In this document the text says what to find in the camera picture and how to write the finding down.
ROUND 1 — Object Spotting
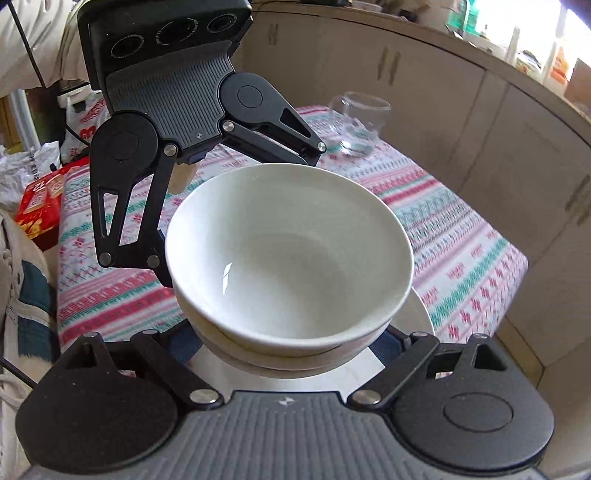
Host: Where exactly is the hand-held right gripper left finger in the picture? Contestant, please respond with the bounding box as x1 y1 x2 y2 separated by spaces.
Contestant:
60 320 227 411

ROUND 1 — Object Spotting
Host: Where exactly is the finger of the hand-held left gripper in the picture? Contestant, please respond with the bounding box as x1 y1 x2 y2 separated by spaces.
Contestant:
90 145 180 288
221 91 327 168

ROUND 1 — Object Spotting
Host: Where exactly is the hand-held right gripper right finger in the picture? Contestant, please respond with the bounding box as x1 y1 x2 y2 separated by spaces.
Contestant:
348 324 513 411

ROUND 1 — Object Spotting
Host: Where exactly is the white fruit print plate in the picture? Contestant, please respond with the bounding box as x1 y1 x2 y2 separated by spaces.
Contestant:
187 288 437 398

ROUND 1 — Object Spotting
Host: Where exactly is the person's left hand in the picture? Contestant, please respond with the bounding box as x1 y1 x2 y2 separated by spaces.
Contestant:
167 161 200 195

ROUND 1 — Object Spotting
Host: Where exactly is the clear glass mug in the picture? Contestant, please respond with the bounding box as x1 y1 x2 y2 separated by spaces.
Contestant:
330 91 392 158

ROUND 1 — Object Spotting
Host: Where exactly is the white bag red print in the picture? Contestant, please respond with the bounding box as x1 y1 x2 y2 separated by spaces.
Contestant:
58 90 112 162

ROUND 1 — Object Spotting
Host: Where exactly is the red snack box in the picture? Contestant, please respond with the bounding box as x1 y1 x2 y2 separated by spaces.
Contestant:
16 157 90 252

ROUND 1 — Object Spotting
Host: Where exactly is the red green patterned tablecloth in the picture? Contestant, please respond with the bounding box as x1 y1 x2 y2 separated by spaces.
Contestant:
58 105 529 354

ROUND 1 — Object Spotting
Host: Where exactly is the crumpled white plastic bag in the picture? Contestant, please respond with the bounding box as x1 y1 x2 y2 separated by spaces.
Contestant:
0 141 61 213

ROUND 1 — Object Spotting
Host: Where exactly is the beige and teal cloth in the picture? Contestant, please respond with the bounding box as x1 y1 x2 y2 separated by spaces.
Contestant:
0 212 61 480

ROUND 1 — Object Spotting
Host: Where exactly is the kitchen countertop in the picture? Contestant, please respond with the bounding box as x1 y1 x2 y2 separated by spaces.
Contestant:
252 0 591 139

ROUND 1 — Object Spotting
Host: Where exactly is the green bottle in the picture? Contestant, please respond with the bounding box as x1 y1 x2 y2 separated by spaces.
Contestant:
450 0 476 33

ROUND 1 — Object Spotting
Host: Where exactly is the glass jar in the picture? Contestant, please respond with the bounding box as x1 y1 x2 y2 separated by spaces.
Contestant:
517 48 543 75

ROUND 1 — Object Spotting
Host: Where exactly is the window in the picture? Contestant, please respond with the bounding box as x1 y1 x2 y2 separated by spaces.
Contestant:
462 0 591 65

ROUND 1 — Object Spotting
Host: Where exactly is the clear bottle orange label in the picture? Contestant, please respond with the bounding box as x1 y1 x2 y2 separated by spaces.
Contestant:
547 39 571 86

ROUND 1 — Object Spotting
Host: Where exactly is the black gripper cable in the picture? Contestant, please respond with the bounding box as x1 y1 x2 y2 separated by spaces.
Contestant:
9 0 49 88

